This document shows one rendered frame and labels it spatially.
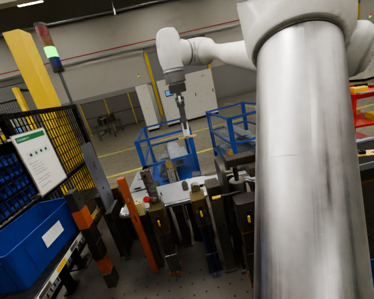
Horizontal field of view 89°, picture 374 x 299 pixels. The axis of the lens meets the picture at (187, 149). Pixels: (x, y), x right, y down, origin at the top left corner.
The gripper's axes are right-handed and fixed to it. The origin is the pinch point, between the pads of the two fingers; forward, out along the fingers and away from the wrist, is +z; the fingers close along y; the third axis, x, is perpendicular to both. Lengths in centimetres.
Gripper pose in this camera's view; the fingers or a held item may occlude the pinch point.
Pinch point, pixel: (185, 129)
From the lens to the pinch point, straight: 89.9
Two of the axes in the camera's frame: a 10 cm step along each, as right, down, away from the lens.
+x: -9.8, 2.0, 0.1
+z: 1.9, 9.4, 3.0
